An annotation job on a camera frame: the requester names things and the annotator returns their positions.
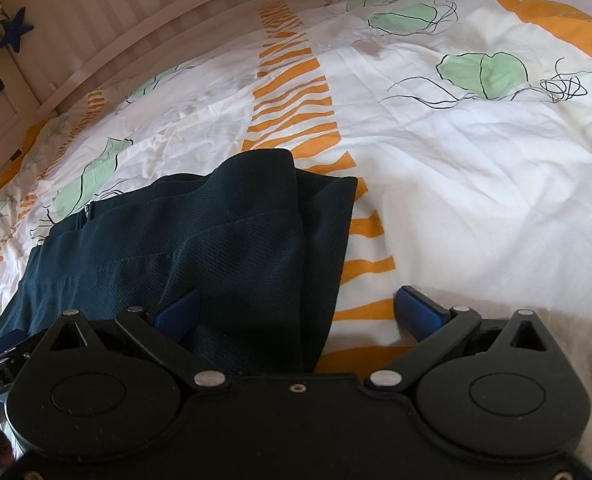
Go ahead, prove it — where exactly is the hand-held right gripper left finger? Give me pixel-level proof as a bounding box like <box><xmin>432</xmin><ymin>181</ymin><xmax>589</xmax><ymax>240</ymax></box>
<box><xmin>42</xmin><ymin>290</ymin><xmax>230</xmax><ymax>392</ymax></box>

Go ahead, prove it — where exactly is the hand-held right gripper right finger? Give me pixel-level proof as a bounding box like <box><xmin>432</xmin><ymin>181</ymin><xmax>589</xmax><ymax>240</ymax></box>
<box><xmin>365</xmin><ymin>285</ymin><xmax>550</xmax><ymax>392</ymax></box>

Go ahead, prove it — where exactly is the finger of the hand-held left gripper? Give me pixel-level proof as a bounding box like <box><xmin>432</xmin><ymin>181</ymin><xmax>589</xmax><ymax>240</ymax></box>
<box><xmin>0</xmin><ymin>331</ymin><xmax>32</xmax><ymax>367</ymax></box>

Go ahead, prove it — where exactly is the navy blue hoodie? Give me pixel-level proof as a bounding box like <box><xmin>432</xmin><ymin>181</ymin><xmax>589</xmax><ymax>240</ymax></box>
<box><xmin>0</xmin><ymin>149</ymin><xmax>359</xmax><ymax>377</ymax></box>

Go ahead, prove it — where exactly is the white printed duvet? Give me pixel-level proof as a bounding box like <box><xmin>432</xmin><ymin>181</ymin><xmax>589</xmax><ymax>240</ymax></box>
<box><xmin>0</xmin><ymin>0</ymin><xmax>592</xmax><ymax>466</ymax></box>

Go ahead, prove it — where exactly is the white slatted wooden headboard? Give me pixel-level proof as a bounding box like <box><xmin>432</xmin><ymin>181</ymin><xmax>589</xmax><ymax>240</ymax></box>
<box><xmin>0</xmin><ymin>0</ymin><xmax>371</xmax><ymax>117</ymax></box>

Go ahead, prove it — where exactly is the blue star decoration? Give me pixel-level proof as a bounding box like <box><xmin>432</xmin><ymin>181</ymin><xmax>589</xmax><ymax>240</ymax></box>
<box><xmin>0</xmin><ymin>7</ymin><xmax>35</xmax><ymax>54</ymax></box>

